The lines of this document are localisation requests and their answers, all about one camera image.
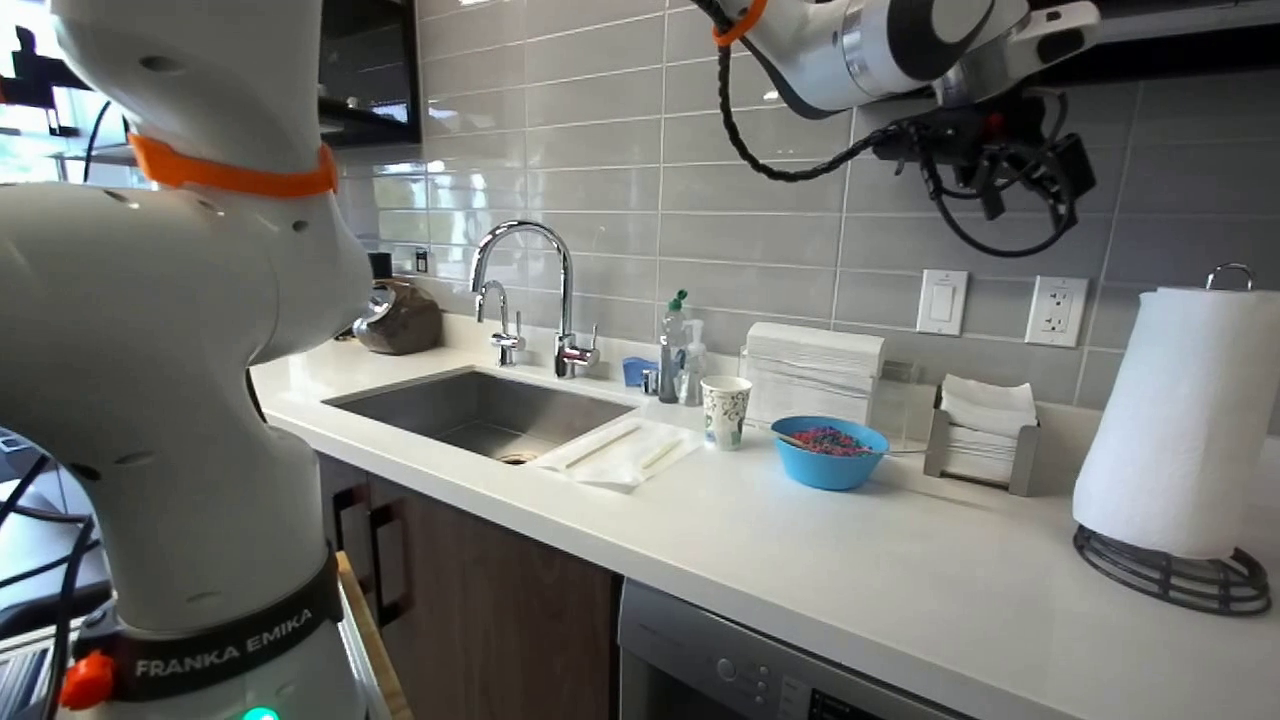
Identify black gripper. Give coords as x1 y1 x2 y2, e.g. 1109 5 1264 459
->
872 94 1099 226

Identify white paper towel roll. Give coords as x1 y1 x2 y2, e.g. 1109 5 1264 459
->
1069 283 1280 564
1071 260 1275 622

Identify white power outlet plate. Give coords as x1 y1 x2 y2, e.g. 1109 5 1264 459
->
1019 273 1091 354

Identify dark upper cabinet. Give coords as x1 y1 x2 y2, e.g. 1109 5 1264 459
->
1023 0 1280 87
315 0 424 151

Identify white napkins in holder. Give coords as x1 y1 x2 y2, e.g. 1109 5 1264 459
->
937 372 1040 489

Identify metal napkin holder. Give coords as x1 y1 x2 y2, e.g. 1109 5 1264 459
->
922 406 1045 495

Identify stack of folded paper towels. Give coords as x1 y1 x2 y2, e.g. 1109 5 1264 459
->
740 316 889 432

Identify colourful cereal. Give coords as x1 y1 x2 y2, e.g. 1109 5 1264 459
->
779 419 876 459

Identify blue plastic bowl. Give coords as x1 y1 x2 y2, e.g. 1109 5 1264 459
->
767 412 891 495

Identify printed white paper cup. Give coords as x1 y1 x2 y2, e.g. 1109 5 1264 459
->
701 372 755 454

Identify clear soap bottle green cap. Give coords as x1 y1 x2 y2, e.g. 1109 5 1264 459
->
652 283 711 407

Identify chrome gooseneck faucet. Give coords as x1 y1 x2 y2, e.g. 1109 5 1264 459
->
463 216 596 380

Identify flat white napkin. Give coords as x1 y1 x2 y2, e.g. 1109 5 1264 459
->
538 418 703 495

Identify small chrome side faucet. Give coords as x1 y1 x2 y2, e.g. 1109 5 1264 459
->
474 275 527 372

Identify dark dishwasher with control panel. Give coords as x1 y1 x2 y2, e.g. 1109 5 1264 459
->
614 576 976 720

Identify stainless steel sink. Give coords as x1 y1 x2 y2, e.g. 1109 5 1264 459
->
321 369 638 468

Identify dark brown kitchen appliance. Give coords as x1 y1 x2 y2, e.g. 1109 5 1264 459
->
350 248 449 361

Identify brown wooden base cabinet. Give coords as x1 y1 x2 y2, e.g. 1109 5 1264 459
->
315 454 624 720

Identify wooden board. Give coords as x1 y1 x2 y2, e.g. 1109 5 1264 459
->
334 550 418 720

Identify white light switch plate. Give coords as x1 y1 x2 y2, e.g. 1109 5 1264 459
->
913 268 974 342

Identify black cabinet handle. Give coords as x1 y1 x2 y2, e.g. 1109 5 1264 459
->
368 502 413 634
329 483 357 562

